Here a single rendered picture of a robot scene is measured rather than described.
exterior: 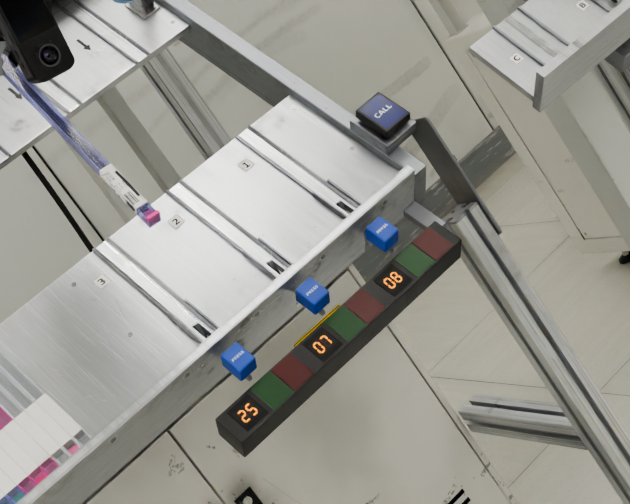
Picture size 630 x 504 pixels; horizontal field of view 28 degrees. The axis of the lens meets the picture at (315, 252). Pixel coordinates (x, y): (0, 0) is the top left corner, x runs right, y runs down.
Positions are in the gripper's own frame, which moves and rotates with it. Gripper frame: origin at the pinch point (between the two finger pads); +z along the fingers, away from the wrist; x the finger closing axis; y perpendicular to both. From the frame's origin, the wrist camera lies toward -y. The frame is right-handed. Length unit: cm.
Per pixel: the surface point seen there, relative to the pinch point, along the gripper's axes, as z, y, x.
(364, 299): 4.7, -40.9, -17.5
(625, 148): 18, -43, -68
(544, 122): 88, -22, -114
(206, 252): 9.9, -25.6, -8.6
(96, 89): 19.0, 1.5, -14.0
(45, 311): 13.4, -20.5, 8.9
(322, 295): 3.8, -38.0, -13.6
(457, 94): 194, 19, -176
